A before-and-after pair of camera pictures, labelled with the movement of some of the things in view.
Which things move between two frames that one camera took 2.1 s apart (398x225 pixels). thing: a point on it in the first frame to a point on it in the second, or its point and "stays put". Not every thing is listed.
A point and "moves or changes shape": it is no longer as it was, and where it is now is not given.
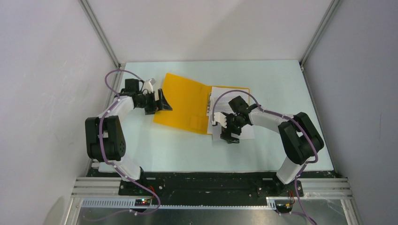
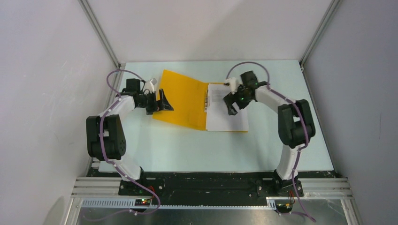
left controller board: [142, 202] stays put
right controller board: [284, 208] stays put
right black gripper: [226, 133] to [232, 98]
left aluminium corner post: [105, 39] stays put
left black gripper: [163, 103] stays put
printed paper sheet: [220, 97] moves or changes shape
